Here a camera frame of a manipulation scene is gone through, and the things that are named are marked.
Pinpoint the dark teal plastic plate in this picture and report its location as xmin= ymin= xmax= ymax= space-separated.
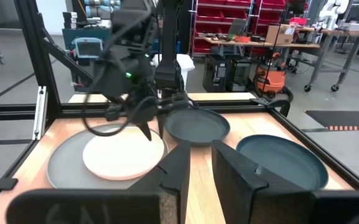
xmin=235 ymin=134 xmax=330 ymax=191
xmin=164 ymin=108 xmax=231 ymax=146

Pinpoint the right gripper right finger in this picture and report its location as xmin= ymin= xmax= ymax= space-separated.
xmin=212 ymin=139 xmax=316 ymax=224

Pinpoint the silver aluminium bracket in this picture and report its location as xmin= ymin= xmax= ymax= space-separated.
xmin=32 ymin=86 xmax=48 ymax=141

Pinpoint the light blue teach pendant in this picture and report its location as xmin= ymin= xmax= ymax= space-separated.
xmin=73 ymin=36 xmax=105 ymax=60

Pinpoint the grey laptop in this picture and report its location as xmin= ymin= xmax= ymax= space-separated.
xmin=228 ymin=18 xmax=249 ymax=35

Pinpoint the red storage shelving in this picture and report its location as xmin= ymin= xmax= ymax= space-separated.
xmin=191 ymin=0 xmax=307 ymax=57

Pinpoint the white waste bin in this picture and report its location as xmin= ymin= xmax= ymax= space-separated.
xmin=151 ymin=53 xmax=196 ymax=91

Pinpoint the black equipment case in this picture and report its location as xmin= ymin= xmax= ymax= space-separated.
xmin=202 ymin=54 xmax=229 ymax=93
xmin=228 ymin=55 xmax=256 ymax=93

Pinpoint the brown cardboard box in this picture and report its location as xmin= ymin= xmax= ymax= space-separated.
xmin=265 ymin=24 xmax=296 ymax=45

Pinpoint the wooden workbench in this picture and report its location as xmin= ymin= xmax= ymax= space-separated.
xmin=202 ymin=36 xmax=322 ymax=94
xmin=299 ymin=27 xmax=359 ymax=93

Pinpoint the orange shop vacuum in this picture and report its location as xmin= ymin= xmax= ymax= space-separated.
xmin=255 ymin=52 xmax=287 ymax=94

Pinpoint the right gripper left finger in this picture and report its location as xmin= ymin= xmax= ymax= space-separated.
xmin=129 ymin=141 xmax=192 ymax=224

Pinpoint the cream plastic plate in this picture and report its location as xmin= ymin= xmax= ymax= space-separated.
xmin=82 ymin=126 xmax=167 ymax=181

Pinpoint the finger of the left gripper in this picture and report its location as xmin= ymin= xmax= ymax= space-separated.
xmin=134 ymin=119 xmax=153 ymax=142
xmin=156 ymin=113 xmax=168 ymax=140

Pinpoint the black hazard-striped floor mat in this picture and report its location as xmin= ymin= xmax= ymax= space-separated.
xmin=305 ymin=110 xmax=359 ymax=131

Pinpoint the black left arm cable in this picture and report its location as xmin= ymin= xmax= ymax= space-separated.
xmin=82 ymin=46 xmax=160 ymax=138

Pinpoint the blue equipment cabinet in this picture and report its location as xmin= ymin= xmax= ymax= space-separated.
xmin=62 ymin=27 xmax=112 ymax=50

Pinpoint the large grey plastic plate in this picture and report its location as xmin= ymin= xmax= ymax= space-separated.
xmin=46 ymin=123 xmax=170 ymax=190

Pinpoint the black vacuum hose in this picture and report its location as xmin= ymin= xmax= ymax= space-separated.
xmin=253 ymin=74 xmax=294 ymax=103

